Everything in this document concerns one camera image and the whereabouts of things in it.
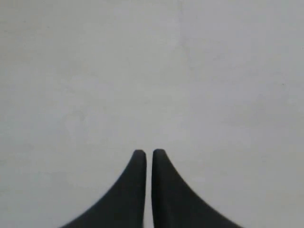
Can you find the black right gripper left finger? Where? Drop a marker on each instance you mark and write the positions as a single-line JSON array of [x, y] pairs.
[[123, 205]]

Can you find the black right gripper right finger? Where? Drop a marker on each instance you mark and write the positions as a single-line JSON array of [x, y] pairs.
[[175, 204]]

